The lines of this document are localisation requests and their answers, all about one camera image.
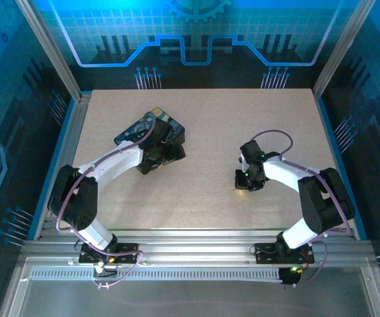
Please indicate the black electronics box green light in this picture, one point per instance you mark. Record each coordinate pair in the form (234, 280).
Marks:
(290, 276)

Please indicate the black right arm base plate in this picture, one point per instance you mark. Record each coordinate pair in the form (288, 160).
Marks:
(265, 253)

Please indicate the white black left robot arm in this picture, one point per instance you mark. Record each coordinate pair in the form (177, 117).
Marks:
(110, 162)

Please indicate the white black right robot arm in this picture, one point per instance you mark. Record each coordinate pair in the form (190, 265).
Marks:
(282, 171)

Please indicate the aluminium frame post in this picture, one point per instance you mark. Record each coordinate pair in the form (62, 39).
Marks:
(341, 46)
(47, 46)

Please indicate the dark starry-night box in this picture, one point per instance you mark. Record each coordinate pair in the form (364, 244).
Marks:
(133, 132)

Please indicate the aluminium cross rail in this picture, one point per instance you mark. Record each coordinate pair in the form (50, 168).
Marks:
(193, 244)

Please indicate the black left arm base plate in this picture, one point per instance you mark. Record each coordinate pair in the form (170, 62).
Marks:
(127, 252)

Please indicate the aluminium side rail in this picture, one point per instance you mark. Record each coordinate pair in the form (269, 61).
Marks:
(84, 99)

